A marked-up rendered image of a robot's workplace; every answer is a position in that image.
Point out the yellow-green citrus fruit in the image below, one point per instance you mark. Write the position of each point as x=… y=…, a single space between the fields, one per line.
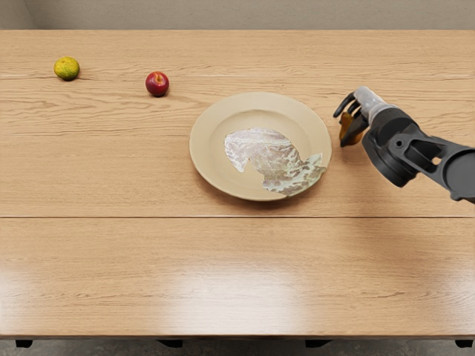
x=66 y=68

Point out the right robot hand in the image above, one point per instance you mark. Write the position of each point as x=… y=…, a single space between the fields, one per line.
x=365 y=99

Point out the beige patterned plate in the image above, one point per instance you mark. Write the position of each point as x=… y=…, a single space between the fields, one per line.
x=259 y=146

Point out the orange-yellow fruit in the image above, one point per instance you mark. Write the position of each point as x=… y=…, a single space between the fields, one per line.
x=345 y=124

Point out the red apple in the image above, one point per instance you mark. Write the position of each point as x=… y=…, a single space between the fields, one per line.
x=157 y=84

